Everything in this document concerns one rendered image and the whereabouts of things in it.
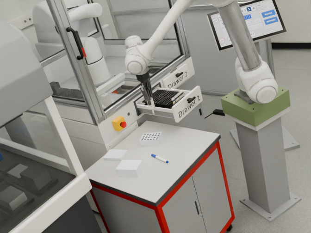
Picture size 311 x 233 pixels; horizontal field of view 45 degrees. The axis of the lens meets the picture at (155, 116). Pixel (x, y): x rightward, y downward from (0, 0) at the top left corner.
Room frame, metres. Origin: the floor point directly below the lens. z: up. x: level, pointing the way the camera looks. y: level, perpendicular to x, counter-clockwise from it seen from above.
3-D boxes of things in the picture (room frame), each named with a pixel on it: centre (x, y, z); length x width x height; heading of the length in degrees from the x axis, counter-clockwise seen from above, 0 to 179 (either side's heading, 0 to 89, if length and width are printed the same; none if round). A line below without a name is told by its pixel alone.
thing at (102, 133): (2.74, 0.30, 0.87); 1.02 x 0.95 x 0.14; 133
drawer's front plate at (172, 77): (2.57, -0.23, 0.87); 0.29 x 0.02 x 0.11; 133
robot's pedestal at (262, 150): (2.02, -0.61, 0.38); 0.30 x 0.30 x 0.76; 23
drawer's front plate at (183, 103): (2.13, -0.22, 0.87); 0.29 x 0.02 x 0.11; 133
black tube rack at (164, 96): (2.27, -0.08, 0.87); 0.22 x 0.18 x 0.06; 43
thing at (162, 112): (2.28, -0.08, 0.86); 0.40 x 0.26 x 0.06; 43
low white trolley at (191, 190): (1.86, 0.09, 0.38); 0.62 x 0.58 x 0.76; 133
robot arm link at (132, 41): (2.00, 0.01, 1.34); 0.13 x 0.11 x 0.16; 173
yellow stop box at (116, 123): (2.12, 0.23, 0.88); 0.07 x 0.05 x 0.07; 133
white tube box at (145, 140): (1.99, 0.06, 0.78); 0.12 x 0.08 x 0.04; 66
